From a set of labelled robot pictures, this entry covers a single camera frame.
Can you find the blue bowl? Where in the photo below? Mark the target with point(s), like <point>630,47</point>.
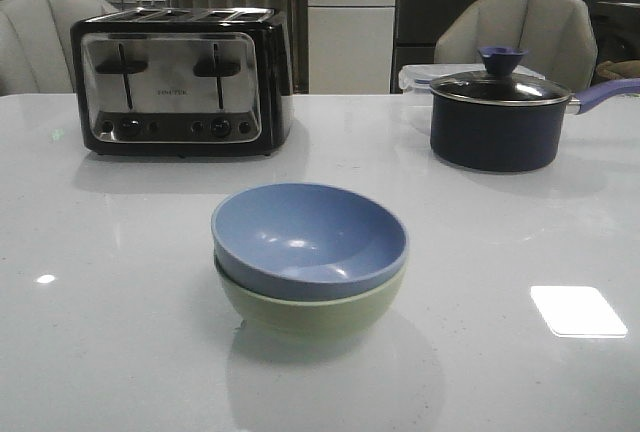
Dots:
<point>307,242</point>

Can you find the green bowl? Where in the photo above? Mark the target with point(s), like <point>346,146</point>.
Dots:
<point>327,300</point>

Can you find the clear plastic food container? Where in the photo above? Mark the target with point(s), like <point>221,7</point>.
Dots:
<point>416,78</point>

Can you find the dark blue saucepan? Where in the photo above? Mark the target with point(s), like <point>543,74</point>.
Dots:
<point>508,138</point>

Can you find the white cabinet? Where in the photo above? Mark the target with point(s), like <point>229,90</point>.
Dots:
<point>350,45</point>

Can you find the black and chrome toaster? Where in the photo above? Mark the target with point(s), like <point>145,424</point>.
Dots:
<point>184,81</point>

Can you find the glass pot lid blue knob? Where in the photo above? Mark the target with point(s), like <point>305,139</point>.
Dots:
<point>498,83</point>

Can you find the beige chair on right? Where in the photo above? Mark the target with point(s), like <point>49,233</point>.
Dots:
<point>558,35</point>

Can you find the beige chair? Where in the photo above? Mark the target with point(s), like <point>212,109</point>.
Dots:
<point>36,52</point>
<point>558,35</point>

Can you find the beige chair on left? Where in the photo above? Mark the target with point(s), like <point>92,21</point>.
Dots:
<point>36,52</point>

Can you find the dark grey counter unit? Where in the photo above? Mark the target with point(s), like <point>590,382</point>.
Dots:
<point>420,23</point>

